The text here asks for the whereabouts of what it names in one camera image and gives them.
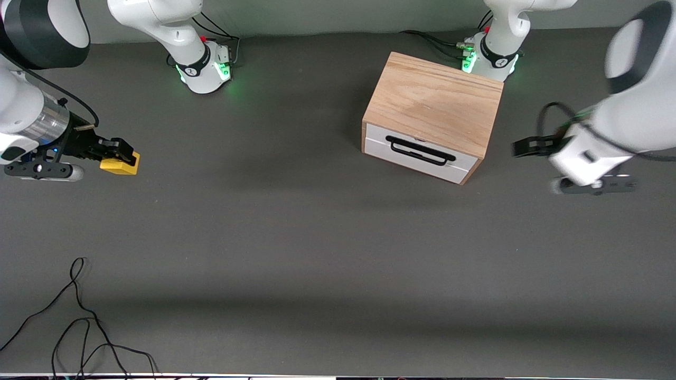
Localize wooden drawer cabinet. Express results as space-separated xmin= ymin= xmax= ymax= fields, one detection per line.
xmin=361 ymin=51 xmax=504 ymax=186

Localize yellow block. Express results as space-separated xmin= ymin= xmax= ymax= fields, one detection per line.
xmin=100 ymin=151 xmax=141 ymax=176

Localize white-fronted wooden drawer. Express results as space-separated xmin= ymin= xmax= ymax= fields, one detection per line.
xmin=364 ymin=122 xmax=479 ymax=184

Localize thin black looped cable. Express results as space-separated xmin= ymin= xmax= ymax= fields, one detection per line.
xmin=0 ymin=257 xmax=130 ymax=379

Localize black right arm base cables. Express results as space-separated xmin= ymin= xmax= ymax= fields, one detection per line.
xmin=166 ymin=12 xmax=241 ymax=68

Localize black left arm base cables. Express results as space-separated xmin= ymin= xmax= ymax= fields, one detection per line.
xmin=400 ymin=12 xmax=494 ymax=60

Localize dark grey table mat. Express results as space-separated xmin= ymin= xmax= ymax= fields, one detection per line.
xmin=0 ymin=18 xmax=676 ymax=377

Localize black drawer handle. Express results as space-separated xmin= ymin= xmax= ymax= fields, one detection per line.
xmin=386 ymin=136 xmax=456 ymax=166

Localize black arm base cables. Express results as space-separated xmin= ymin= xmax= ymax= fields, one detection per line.
xmin=400 ymin=12 xmax=494 ymax=60
xmin=166 ymin=12 xmax=241 ymax=68

